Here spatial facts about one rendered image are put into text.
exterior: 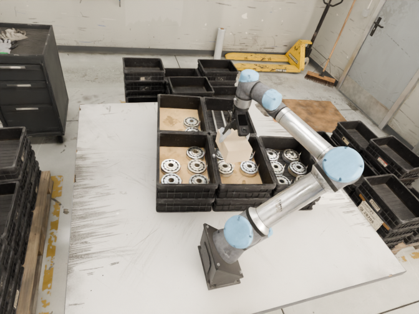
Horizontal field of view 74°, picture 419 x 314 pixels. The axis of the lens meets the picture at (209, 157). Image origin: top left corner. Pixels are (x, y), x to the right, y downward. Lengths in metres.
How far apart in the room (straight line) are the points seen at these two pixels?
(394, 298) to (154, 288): 1.88
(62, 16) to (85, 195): 3.29
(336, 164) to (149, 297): 0.90
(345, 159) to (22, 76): 2.33
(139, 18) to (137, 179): 3.21
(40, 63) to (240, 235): 2.02
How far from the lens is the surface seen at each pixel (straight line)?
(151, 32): 4.60
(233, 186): 1.38
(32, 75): 2.62
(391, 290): 2.70
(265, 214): 1.02
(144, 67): 3.22
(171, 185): 1.32
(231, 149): 1.26
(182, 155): 1.61
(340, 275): 1.60
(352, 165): 0.97
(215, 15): 4.72
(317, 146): 1.15
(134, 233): 1.44
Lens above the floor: 1.94
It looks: 43 degrees down
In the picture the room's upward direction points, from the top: 12 degrees clockwise
